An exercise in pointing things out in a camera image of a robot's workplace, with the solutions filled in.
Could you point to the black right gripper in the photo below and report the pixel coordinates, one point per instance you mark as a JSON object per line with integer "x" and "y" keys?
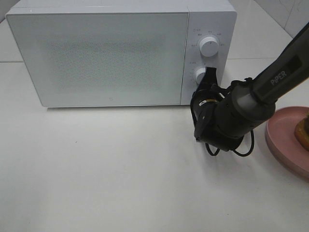
{"x": 203, "y": 104}

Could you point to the white control knob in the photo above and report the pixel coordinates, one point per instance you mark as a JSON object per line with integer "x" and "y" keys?
{"x": 199, "y": 74}
{"x": 209, "y": 46}

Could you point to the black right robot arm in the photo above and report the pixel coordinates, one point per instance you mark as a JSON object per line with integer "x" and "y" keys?
{"x": 222, "y": 116}

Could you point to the white microwave oven body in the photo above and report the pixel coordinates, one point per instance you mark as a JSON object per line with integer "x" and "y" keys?
{"x": 205, "y": 17}

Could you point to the burger with lettuce and cheese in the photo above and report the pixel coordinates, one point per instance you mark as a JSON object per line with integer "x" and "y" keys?
{"x": 302, "y": 128}

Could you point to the pink round plate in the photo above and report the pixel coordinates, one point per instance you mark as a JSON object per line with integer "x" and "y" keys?
{"x": 282, "y": 142}

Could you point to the white microwave door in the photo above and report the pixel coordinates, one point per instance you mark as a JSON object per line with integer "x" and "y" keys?
{"x": 80, "y": 60}

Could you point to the upper white control knob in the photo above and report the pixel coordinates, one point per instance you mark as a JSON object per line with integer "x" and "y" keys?
{"x": 209, "y": 46}

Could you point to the lower white control knob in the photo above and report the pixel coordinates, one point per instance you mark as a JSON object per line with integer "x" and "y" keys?
{"x": 199, "y": 74}

